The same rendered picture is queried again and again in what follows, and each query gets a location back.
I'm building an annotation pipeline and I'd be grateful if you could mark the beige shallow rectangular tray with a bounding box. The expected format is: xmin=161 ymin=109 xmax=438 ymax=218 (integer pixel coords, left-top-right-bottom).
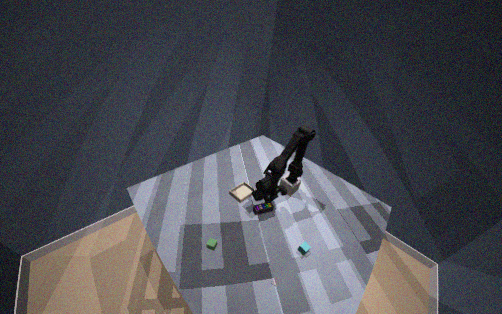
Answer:
xmin=229 ymin=182 xmax=255 ymax=203

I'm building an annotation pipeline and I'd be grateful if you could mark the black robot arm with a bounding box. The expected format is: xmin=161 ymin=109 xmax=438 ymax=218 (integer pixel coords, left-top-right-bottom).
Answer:
xmin=256 ymin=125 xmax=316 ymax=193

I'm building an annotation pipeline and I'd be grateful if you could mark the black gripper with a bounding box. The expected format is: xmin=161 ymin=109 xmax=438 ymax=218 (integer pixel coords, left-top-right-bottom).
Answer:
xmin=252 ymin=185 xmax=287 ymax=204

